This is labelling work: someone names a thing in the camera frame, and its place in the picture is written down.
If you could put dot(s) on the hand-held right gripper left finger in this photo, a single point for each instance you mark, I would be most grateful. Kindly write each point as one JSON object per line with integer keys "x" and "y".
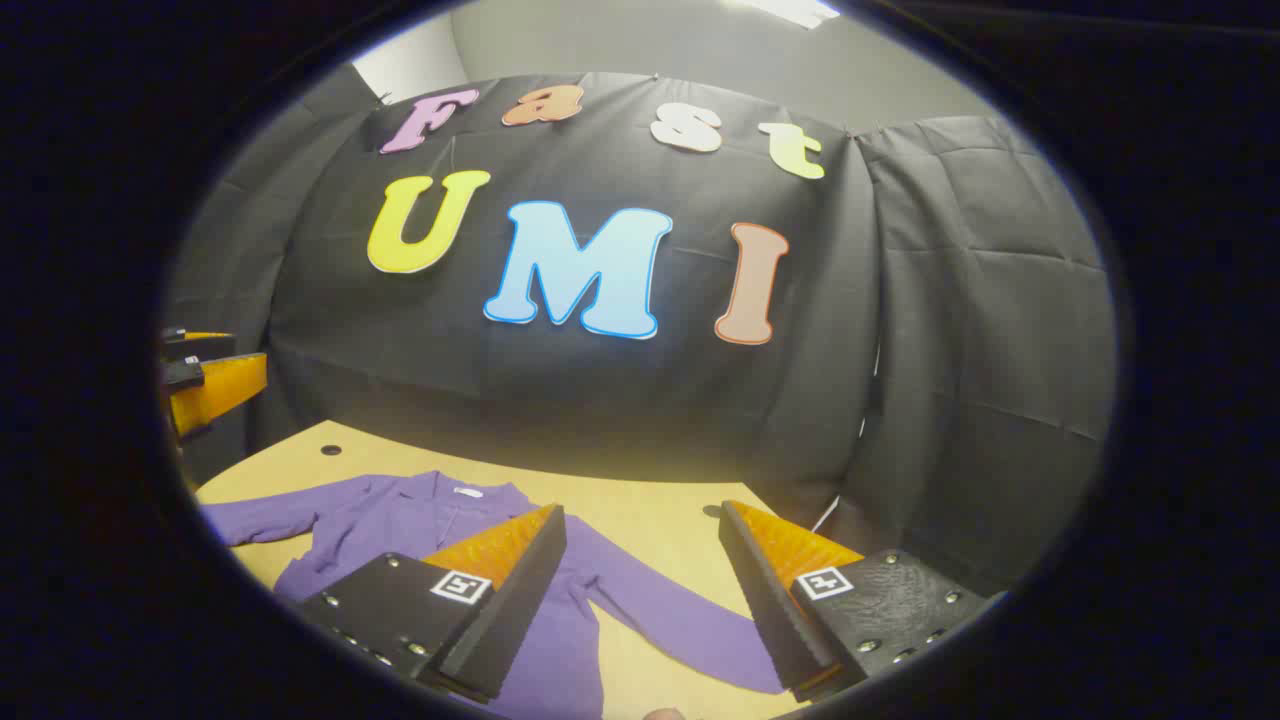
{"x": 520, "y": 610}

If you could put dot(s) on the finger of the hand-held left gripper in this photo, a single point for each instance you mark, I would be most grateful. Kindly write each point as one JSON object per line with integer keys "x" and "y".
{"x": 225, "y": 392}
{"x": 200, "y": 349}

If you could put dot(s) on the ceiling light panel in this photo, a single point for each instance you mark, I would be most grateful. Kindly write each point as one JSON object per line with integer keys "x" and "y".
{"x": 800, "y": 10}

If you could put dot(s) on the purple knit cardigan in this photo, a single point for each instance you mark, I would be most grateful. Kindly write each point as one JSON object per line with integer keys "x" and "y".
{"x": 400, "y": 520}

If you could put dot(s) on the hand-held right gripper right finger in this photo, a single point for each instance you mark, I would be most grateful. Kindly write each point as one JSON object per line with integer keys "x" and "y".
{"x": 770, "y": 610}

